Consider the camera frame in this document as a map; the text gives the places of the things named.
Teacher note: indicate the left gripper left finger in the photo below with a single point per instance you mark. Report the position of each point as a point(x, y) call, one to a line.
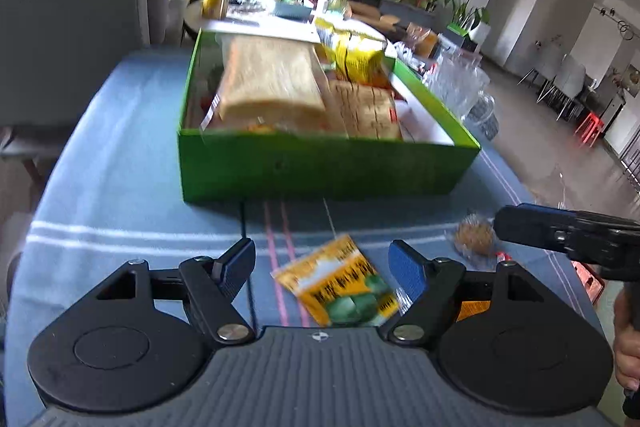
point(211, 285)

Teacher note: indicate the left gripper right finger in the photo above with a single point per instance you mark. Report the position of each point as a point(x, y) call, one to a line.
point(431, 285)

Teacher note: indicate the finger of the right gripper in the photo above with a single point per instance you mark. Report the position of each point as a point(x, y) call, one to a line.
point(534, 226)

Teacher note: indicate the small orange snack packet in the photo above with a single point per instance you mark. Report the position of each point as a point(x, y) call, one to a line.
point(339, 286)

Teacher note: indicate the red rice cracker bag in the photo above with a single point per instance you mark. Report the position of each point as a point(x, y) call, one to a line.
point(362, 112)

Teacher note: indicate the sliced bread loaf bag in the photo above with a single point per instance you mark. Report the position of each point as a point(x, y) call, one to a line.
point(268, 83)

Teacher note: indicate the yellow red snack bag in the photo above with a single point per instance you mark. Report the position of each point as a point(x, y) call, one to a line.
point(356, 49)

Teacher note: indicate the orange bread packet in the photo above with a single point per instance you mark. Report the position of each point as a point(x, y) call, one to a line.
point(469, 308)

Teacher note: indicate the person right hand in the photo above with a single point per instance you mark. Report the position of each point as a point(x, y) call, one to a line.
point(626, 344)

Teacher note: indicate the round cookie in wrapper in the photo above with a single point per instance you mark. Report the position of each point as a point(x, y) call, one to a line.
point(474, 239)

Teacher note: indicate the red stool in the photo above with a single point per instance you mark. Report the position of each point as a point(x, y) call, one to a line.
point(590, 129)

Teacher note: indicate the green cardboard box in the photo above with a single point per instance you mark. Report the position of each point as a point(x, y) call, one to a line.
point(220, 165)

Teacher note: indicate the blue striped tablecloth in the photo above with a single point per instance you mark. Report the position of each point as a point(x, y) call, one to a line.
point(115, 195)

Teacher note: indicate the white dining chair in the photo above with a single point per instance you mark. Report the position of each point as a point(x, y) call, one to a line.
point(563, 76)

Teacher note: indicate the glass mug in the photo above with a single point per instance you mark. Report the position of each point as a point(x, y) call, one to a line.
point(457, 80)

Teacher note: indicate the white round coffee table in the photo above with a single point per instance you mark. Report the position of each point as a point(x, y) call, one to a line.
point(265, 24)

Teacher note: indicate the blue tray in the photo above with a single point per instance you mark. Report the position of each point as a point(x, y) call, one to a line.
point(292, 11)

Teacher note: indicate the grey armchair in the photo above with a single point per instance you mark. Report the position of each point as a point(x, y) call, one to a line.
point(56, 54)

